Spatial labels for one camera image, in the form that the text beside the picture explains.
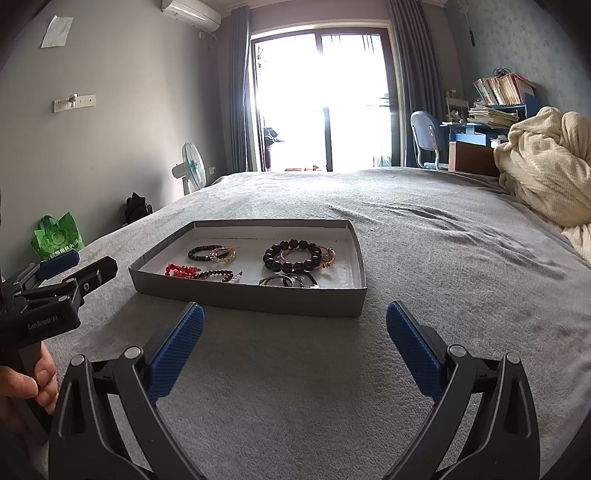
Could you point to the white standing fan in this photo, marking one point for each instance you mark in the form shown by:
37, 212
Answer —
194, 166

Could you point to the brown wooden board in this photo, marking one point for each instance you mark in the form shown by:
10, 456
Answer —
473, 159

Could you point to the white air conditioner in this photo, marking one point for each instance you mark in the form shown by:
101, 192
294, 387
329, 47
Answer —
191, 11

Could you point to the person's left hand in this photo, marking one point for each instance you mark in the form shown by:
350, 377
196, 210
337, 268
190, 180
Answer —
23, 392

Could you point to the grey cardboard box tray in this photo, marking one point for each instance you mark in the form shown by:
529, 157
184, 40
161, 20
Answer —
249, 300

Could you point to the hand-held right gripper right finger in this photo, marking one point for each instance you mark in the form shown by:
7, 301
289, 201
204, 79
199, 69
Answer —
413, 350

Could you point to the cream knitted blanket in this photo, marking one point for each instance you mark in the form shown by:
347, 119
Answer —
545, 170

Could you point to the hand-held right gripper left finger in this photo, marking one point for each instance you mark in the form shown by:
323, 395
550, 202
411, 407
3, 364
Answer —
178, 350

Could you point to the white paper sheet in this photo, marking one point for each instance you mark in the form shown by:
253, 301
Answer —
57, 31

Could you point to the black bag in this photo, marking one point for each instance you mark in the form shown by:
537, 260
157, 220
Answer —
137, 210

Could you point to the dark hanging garment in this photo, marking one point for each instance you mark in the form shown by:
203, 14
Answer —
272, 143

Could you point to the blue desk with shelf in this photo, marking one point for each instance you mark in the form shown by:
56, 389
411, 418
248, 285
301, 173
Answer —
466, 136

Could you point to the grey bed cover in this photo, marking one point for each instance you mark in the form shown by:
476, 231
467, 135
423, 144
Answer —
415, 240

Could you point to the blue desk chair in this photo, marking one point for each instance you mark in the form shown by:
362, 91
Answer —
425, 131

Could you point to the stack of papers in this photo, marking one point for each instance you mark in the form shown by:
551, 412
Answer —
489, 117

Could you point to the green patterned bag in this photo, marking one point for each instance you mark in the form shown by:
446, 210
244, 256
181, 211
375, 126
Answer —
57, 240

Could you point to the grey curtain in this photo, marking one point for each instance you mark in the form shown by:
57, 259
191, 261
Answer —
235, 92
415, 69

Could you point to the glass balcony door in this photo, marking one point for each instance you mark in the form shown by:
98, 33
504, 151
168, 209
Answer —
300, 92

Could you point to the white wall hook rack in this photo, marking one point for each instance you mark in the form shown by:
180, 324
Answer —
74, 102

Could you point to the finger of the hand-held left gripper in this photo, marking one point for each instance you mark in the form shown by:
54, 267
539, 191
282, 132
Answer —
57, 265
94, 274

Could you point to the dark wall hanging ornament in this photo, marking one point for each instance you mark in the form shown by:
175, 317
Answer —
471, 32

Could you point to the row of books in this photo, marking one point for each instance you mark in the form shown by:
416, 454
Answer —
503, 90

